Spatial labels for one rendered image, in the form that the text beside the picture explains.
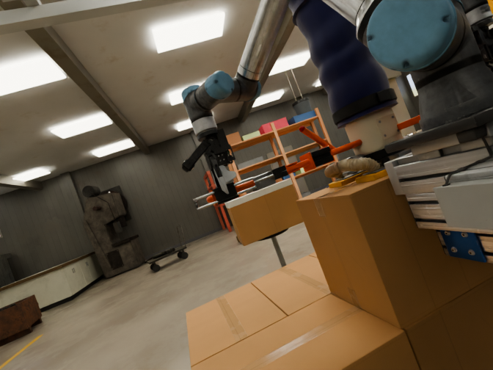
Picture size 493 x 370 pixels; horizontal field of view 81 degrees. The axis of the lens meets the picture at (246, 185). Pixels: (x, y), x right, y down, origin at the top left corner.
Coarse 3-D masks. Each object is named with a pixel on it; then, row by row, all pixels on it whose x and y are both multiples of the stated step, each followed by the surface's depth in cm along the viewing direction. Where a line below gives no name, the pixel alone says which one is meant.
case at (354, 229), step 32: (320, 192) 113; (352, 192) 81; (384, 192) 82; (320, 224) 104; (352, 224) 84; (384, 224) 81; (320, 256) 115; (352, 256) 90; (384, 256) 80; (416, 256) 82; (448, 256) 85; (352, 288) 98; (384, 288) 80; (416, 288) 81; (448, 288) 84; (384, 320) 86; (416, 320) 81
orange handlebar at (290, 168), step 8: (408, 120) 94; (416, 120) 91; (400, 128) 98; (352, 144) 101; (360, 144) 102; (336, 152) 99; (304, 160) 97; (288, 168) 95; (296, 168) 96; (240, 184) 92; (248, 184) 92; (208, 200) 90
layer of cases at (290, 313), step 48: (240, 288) 166; (288, 288) 139; (480, 288) 86; (192, 336) 126; (240, 336) 110; (288, 336) 97; (336, 336) 87; (384, 336) 79; (432, 336) 80; (480, 336) 84
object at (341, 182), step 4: (356, 172) 113; (360, 172) 111; (364, 172) 110; (348, 176) 110; (352, 176) 109; (356, 176) 109; (336, 180) 114; (340, 180) 111; (344, 180) 108; (348, 180) 108; (352, 180) 108; (332, 184) 113; (336, 184) 111; (340, 184) 108; (344, 184) 107
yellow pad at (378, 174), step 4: (380, 160) 96; (384, 160) 94; (388, 160) 94; (380, 168) 94; (384, 168) 91; (368, 172) 97; (372, 172) 92; (376, 172) 91; (380, 172) 89; (384, 172) 89; (360, 176) 98; (364, 176) 93; (368, 176) 91; (372, 176) 89; (376, 176) 89; (380, 176) 89; (356, 180) 98; (360, 180) 95; (364, 180) 93; (368, 180) 91; (372, 180) 90
